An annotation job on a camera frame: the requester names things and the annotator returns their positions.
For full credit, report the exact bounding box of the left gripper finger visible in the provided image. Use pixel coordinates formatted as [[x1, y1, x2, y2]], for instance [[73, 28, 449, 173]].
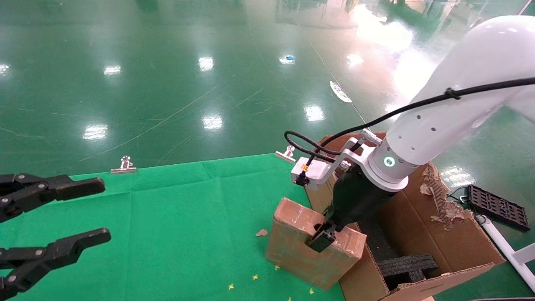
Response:
[[0, 173, 106, 223], [0, 228, 112, 299]]

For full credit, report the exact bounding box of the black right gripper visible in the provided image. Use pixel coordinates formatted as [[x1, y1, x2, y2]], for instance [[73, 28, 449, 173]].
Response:
[[306, 165, 397, 254]]

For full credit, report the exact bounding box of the small cardboard box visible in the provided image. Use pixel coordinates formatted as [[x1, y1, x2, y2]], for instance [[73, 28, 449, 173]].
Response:
[[265, 197, 367, 291]]

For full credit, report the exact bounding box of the large open cardboard carton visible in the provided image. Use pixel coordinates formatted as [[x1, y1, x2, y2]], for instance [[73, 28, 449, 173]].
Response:
[[305, 132, 506, 301]]

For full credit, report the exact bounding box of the silver binder clip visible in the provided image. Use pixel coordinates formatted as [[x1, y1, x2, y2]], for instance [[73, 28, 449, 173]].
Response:
[[111, 156, 137, 174], [275, 145, 296, 163]]

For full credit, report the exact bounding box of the black foam block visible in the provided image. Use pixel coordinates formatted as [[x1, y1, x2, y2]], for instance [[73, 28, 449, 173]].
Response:
[[378, 254, 438, 289]]

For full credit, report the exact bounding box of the large green table cloth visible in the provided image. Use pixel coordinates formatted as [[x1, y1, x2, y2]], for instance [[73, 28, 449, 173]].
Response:
[[0, 154, 345, 301]]

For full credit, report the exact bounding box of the white floor tape scrap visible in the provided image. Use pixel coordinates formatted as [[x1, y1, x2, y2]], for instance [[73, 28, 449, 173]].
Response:
[[329, 81, 353, 103]]

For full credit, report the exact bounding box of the black perforated plastic tray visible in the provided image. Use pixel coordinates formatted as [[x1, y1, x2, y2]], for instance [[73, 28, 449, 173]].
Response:
[[467, 184, 531, 231]]

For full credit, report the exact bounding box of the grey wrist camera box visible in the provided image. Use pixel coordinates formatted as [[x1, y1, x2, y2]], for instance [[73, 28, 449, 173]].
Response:
[[291, 157, 335, 186]]

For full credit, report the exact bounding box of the grey metal camera bracket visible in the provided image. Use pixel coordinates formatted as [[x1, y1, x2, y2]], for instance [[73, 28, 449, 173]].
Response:
[[320, 138, 377, 178]]

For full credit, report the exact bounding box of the thick black braided loop cable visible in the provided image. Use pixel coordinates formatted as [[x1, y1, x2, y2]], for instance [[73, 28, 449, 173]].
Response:
[[284, 131, 364, 157]]

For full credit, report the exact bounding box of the silver cable connector plug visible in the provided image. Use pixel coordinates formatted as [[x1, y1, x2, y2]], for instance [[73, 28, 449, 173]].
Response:
[[359, 129, 383, 147]]

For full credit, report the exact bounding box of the thin grey floor wire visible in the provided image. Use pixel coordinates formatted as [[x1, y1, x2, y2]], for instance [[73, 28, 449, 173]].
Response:
[[446, 186, 472, 210]]

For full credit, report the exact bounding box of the black camera cable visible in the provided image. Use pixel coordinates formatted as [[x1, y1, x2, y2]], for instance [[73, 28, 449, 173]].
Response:
[[299, 77, 535, 185]]

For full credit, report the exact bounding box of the white pipe frame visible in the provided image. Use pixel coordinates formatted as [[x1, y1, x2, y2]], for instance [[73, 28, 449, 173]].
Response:
[[476, 213, 535, 293]]

